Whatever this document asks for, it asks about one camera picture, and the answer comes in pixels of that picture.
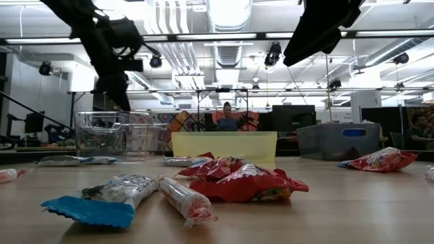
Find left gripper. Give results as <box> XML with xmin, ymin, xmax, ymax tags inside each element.
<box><xmin>81</xmin><ymin>16</ymin><xmax>145</xmax><ymax>113</ymax></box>

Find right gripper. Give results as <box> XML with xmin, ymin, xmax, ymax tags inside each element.
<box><xmin>283</xmin><ymin>0</ymin><xmax>366</xmax><ymax>68</ymax></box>

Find Smarties candy roll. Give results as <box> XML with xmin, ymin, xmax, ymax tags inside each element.
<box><xmin>36</xmin><ymin>155</ymin><xmax>85</xmax><ymax>167</ymax></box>
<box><xmin>0</xmin><ymin>167</ymin><xmax>28</xmax><ymax>184</ymax></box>
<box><xmin>158</xmin><ymin>175</ymin><xmax>218</xmax><ymax>228</ymax></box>

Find clear plastic bin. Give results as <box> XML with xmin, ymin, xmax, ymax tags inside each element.
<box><xmin>73</xmin><ymin>110</ymin><xmax>170</xmax><ymax>162</ymax></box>

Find colourful patterned quilt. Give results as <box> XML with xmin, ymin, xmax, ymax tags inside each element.
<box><xmin>154</xmin><ymin>110</ymin><xmax>204</xmax><ymax>133</ymax></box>

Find large black monitor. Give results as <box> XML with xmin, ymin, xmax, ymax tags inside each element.
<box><xmin>272</xmin><ymin>104</ymin><xmax>317</xmax><ymax>132</ymax></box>

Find white pillar cabinet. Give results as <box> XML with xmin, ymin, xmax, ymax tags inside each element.
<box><xmin>350</xmin><ymin>90</ymin><xmax>382</xmax><ymax>123</ymax></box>

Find small black monitor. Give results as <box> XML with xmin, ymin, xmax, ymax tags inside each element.
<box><xmin>24</xmin><ymin>111</ymin><xmax>45</xmax><ymax>134</ymax></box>

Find grey plastic bin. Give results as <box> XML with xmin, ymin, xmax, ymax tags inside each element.
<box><xmin>296</xmin><ymin>122</ymin><xmax>382</xmax><ymax>161</ymax></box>

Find orange cloth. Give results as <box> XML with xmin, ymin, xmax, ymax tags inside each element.
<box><xmin>212</xmin><ymin>110</ymin><xmax>260</xmax><ymax>132</ymax></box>

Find black partition panel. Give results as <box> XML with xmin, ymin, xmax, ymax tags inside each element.
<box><xmin>361</xmin><ymin>106</ymin><xmax>403</xmax><ymax>152</ymax></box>

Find person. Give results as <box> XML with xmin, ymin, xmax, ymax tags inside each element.
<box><xmin>215</xmin><ymin>101</ymin><xmax>248</xmax><ymax>132</ymax></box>
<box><xmin>405</xmin><ymin>113</ymin><xmax>434</xmax><ymax>152</ymax></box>

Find yellow plastic bin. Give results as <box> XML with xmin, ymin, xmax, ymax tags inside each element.
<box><xmin>171</xmin><ymin>131</ymin><xmax>278</xmax><ymax>163</ymax></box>

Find black hanging arm cable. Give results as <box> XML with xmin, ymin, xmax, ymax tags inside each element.
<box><xmin>0</xmin><ymin>90</ymin><xmax>75</xmax><ymax>132</ymax></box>

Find silver ventilation duct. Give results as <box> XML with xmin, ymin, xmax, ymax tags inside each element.
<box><xmin>206</xmin><ymin>0</ymin><xmax>254</xmax><ymax>68</ymax></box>

